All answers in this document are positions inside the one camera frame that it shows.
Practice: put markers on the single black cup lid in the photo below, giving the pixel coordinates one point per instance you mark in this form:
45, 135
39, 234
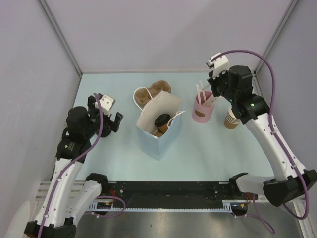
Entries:
162, 119

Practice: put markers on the light blue paper bag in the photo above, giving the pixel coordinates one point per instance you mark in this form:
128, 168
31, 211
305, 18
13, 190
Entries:
162, 103

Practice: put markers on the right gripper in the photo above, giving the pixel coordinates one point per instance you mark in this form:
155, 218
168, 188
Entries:
213, 82

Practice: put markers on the brown pulp cup carrier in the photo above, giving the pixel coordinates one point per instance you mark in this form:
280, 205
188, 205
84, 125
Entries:
157, 134

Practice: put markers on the stacked brown pulp carriers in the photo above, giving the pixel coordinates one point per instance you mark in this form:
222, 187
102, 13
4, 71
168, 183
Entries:
153, 93

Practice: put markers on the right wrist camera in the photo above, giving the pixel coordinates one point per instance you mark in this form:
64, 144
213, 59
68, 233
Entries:
218, 64

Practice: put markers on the stack of paper cups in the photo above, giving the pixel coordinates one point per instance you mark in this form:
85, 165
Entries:
231, 121

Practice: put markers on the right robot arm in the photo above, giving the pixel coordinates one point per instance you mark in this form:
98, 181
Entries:
289, 180

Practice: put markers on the stack of black lids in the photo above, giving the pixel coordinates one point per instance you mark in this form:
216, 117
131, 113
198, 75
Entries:
105, 132

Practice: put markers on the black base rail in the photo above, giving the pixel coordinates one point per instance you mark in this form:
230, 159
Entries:
174, 195

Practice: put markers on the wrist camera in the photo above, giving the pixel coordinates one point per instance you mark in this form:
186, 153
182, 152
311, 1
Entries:
104, 103
218, 64

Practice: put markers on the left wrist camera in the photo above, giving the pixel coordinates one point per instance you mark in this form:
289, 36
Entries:
104, 103

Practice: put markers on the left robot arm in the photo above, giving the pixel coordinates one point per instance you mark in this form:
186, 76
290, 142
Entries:
59, 216

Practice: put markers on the single brown paper cup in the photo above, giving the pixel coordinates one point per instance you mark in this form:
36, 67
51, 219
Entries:
164, 128

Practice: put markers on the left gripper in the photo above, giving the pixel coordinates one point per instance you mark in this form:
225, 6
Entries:
109, 124

